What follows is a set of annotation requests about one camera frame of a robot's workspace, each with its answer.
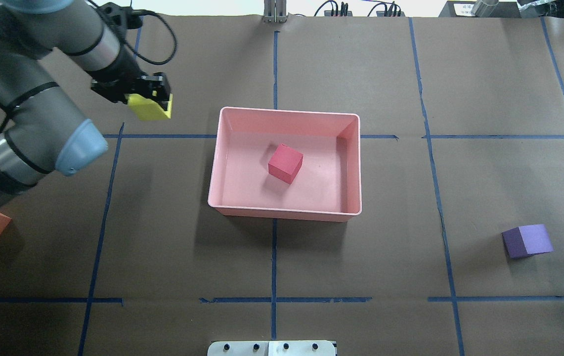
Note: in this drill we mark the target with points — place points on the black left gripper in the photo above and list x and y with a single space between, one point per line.
124 66

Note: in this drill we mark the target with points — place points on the yellow foam block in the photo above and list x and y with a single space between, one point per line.
144 108

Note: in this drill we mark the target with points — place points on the red foam block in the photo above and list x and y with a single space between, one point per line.
285 163

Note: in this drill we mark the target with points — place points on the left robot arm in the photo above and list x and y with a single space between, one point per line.
43 130

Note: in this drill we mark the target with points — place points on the pink plastic bin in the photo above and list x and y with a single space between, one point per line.
302 165

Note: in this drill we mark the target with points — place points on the silver metal cylinder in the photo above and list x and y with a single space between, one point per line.
484 8

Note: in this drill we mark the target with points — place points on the purple foam block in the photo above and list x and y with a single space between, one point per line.
527 241

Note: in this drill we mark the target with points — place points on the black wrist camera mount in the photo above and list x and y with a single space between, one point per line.
121 18

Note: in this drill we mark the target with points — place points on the aluminium frame post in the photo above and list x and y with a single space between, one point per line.
275 11

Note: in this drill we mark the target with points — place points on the white camera pole mount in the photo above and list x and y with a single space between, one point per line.
273 348

